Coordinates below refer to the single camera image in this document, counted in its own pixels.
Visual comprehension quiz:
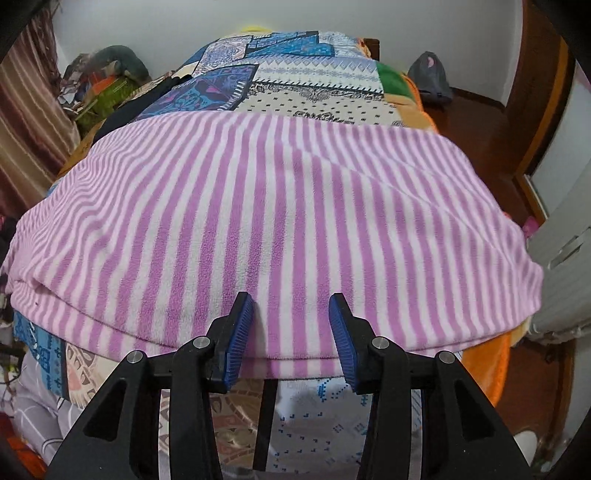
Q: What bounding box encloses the orange fleece blanket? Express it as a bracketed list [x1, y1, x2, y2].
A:
[384, 72, 531, 405]

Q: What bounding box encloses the blue patchwork bedspread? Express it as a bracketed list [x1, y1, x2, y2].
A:
[8, 32, 410, 478]

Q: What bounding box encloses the striped maroon curtain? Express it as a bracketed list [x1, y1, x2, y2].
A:
[1, 6, 80, 218]

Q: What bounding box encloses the black garment on bed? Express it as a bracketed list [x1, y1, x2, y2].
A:
[92, 75, 191, 144]

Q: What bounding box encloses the dark grey bag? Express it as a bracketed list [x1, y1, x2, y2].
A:
[408, 51, 454, 104]

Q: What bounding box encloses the yellow ring object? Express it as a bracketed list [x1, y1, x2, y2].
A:
[240, 25, 273, 35]

